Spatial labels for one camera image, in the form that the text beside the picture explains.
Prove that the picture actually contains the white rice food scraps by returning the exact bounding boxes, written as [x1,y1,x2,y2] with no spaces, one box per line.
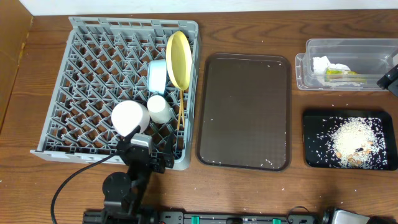
[310,116,387,170]

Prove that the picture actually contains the wooden chopstick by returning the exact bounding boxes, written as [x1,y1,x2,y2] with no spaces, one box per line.
[177,90,183,131]
[180,90,185,128]

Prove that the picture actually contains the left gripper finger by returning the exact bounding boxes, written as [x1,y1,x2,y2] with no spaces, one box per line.
[163,133,175,169]
[119,125,141,146]

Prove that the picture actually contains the orange snack wrapper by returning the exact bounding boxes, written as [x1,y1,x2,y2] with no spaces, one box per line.
[325,68,367,83]

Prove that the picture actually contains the white napkin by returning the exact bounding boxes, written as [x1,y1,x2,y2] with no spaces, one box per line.
[312,56,366,87]

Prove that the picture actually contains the clear plastic bin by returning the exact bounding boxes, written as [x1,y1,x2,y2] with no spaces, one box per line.
[295,39,397,91]

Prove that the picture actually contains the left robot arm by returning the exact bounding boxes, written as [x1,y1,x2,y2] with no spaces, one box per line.
[101,126,175,223]

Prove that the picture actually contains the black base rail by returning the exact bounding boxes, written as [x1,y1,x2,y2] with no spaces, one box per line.
[82,211,319,224]

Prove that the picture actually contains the pink saucer plate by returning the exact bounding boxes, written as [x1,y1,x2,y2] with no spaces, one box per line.
[111,100,150,137]

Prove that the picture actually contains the yellow plate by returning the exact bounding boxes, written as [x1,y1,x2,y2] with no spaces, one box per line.
[166,31,193,90]

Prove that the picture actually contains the light blue bowl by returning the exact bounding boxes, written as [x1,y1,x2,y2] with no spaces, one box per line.
[148,59,167,95]

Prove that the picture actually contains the grey plastic dish rack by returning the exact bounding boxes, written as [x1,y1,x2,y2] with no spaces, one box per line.
[33,17,201,170]

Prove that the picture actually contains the brown serving tray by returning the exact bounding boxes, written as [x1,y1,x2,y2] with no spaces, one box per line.
[196,53,292,172]

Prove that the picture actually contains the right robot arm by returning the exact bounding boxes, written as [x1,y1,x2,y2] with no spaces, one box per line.
[321,65,397,224]

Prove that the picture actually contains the cream white cup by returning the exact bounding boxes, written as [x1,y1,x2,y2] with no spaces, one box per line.
[147,95,172,124]

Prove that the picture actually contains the black plastic bin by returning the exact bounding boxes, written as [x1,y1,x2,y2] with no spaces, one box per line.
[303,109,397,171]

